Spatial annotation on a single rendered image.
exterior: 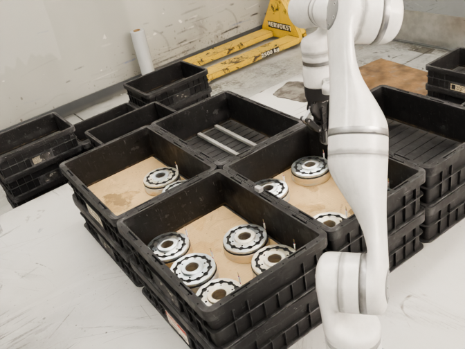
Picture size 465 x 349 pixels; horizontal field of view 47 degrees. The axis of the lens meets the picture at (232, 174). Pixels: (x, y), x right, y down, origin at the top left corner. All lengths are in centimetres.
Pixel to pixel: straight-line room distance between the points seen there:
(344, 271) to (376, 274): 5
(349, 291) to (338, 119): 25
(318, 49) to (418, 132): 53
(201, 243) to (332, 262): 52
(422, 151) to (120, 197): 84
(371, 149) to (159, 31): 404
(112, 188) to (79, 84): 299
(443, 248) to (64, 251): 104
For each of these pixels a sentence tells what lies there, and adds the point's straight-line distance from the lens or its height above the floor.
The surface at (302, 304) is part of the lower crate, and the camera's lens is 112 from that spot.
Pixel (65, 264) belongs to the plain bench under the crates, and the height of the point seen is 70.
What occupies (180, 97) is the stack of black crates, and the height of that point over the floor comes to 51.
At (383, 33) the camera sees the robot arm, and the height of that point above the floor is 133.
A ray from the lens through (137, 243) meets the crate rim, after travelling 117.
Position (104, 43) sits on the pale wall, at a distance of 455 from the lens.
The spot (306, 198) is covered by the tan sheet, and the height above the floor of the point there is 83.
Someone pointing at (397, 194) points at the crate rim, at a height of 92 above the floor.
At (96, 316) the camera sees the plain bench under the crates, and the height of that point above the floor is 70.
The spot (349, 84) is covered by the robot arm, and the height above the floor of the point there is 128.
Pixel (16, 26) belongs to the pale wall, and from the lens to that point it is 431.
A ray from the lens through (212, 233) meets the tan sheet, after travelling 130.
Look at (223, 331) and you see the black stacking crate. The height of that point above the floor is 86.
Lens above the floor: 161
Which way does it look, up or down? 31 degrees down
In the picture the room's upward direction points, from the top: 12 degrees counter-clockwise
